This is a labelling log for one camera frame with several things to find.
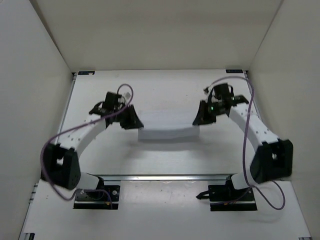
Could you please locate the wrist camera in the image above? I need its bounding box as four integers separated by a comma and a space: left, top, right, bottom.
89, 91, 128, 116
203, 83, 249, 105

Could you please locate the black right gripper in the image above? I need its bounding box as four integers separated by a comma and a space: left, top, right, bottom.
193, 100, 225, 127

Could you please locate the aluminium table edge rail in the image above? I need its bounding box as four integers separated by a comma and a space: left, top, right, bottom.
101, 174, 228, 181

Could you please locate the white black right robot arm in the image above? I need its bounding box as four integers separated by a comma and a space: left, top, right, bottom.
192, 95, 294, 200

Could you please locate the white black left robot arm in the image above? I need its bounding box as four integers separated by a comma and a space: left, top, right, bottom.
41, 104, 144, 199

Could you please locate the blue label sticker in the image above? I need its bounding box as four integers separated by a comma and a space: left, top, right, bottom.
225, 69, 244, 74
77, 70, 95, 76

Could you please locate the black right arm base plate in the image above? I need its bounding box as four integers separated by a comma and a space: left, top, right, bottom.
196, 185, 258, 212

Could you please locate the blue label sticker right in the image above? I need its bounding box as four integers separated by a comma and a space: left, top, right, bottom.
225, 69, 244, 74

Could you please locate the white fabric skirt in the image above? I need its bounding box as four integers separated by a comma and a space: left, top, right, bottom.
138, 110, 200, 142

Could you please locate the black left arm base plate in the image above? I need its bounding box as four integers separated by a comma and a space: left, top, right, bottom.
73, 181, 121, 210

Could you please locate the blue label sticker left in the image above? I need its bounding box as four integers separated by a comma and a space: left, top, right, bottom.
77, 70, 95, 76

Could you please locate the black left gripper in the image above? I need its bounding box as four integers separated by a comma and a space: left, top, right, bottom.
115, 103, 144, 129

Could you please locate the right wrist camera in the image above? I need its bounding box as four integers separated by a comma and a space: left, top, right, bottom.
203, 83, 249, 105

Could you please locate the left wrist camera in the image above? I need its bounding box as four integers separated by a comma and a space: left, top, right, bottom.
89, 91, 128, 116

